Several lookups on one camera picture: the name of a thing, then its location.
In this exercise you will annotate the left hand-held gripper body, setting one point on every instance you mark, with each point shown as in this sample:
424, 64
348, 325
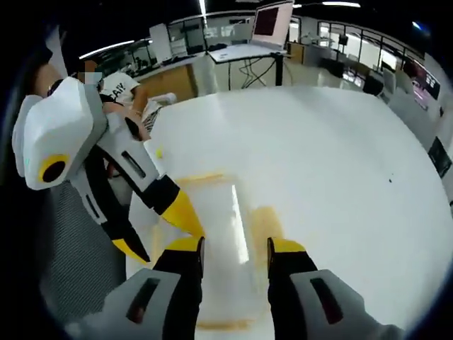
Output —
58, 127

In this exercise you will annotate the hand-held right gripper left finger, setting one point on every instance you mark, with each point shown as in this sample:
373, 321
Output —
166, 294

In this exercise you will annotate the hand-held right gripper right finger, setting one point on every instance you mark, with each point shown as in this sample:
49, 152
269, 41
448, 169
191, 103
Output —
304, 294

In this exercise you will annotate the small yellow piece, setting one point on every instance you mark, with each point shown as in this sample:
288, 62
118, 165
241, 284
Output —
159, 153

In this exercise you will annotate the clear plastic box yellow latches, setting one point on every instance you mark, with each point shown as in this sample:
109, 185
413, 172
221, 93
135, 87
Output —
226, 212

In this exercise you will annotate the white desk with black legs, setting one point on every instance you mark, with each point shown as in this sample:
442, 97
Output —
244, 53

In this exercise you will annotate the monitor on desk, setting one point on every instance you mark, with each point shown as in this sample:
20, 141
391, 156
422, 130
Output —
272, 23

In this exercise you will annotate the dark monitor with pink screen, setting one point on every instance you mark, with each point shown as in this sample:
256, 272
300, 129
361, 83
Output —
426, 82

